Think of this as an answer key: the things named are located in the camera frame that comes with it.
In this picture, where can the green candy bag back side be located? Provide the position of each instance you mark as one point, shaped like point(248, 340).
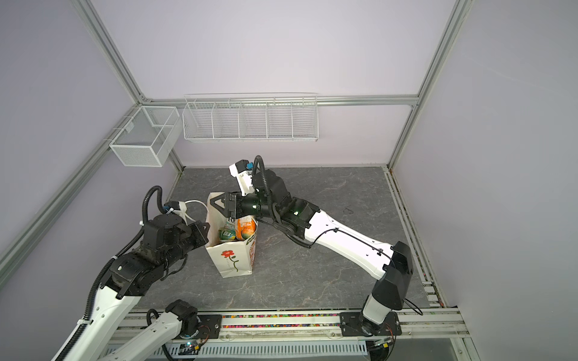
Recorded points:
point(227, 233)

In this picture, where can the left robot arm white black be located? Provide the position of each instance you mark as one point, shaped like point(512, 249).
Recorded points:
point(104, 311)

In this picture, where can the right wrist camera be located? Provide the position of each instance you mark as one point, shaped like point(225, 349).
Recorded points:
point(242, 172)

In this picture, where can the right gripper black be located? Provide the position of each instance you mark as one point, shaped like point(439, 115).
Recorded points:
point(239, 206)

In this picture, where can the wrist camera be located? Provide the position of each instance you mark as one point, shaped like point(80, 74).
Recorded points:
point(179, 208)
point(242, 172)

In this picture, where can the white wire shelf basket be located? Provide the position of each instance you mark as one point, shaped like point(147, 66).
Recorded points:
point(251, 117)

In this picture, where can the white mesh box basket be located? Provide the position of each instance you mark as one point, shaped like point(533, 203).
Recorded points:
point(148, 137)

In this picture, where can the orange Fox's fruits candy bag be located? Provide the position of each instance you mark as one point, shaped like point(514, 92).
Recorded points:
point(245, 228)

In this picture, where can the white floral paper bag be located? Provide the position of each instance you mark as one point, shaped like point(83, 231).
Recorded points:
point(232, 259)

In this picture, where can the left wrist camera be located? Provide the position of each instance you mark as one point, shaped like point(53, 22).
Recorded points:
point(179, 208)

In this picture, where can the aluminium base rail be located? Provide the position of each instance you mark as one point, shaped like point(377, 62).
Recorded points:
point(331, 325)

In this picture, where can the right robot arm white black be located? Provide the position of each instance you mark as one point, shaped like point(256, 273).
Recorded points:
point(263, 195)

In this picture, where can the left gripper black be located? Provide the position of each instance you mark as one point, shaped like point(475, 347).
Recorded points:
point(196, 228)

